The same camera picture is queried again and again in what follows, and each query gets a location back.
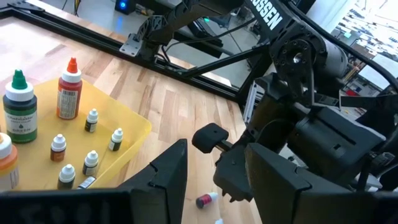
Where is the yellow translucent plastic tray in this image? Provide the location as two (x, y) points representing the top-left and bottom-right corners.
(0, 77), (152, 191)

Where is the small red food coloring bottle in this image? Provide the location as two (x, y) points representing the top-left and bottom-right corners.
(50, 133), (67, 162)

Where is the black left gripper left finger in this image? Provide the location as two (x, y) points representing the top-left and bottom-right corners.
(118, 139), (188, 224)

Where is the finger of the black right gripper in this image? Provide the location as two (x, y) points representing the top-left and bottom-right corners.
(213, 145), (254, 203)

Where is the large yellow food coloring bottle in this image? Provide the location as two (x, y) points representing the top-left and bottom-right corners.
(0, 132), (21, 191)

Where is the small violet coloring bottle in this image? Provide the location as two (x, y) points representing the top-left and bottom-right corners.
(84, 108), (100, 134)

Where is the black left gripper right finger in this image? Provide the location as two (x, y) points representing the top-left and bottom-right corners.
(244, 142), (353, 224)

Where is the small green coloring bottle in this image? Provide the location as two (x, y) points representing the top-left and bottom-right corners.
(82, 150), (100, 177)

